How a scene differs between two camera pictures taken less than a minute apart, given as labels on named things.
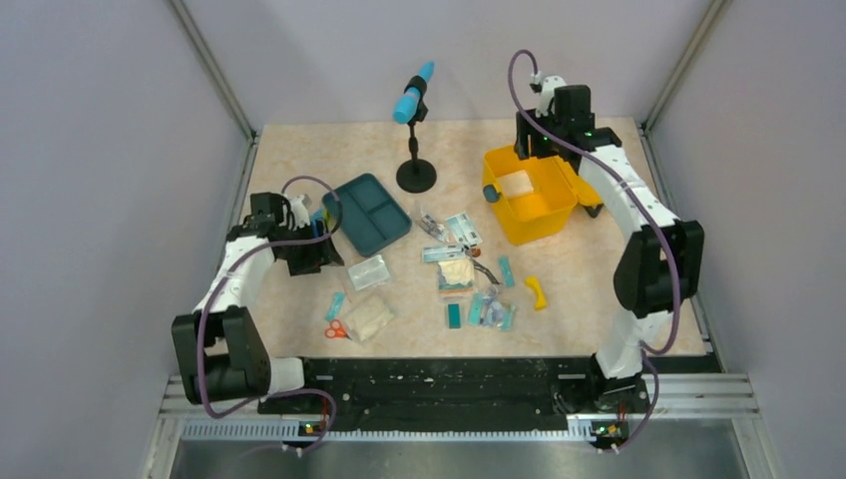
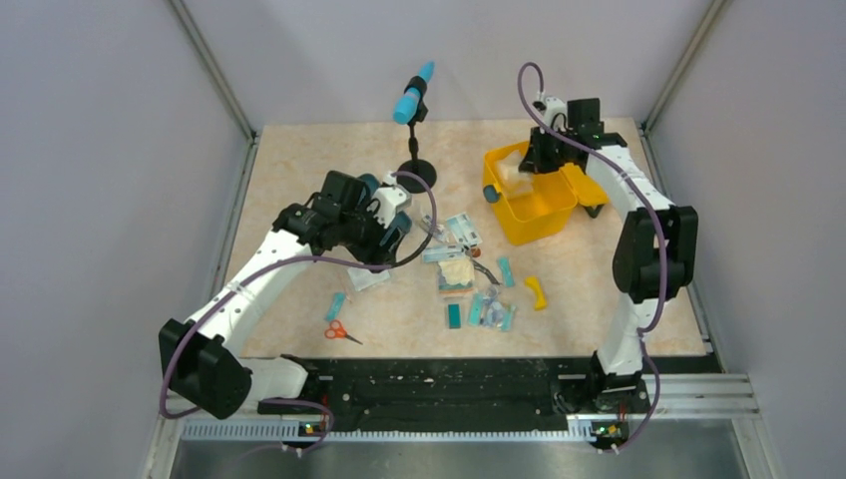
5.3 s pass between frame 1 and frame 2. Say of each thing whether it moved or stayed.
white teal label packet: stayed
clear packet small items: stayed
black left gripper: moved
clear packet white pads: stayed
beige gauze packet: moved
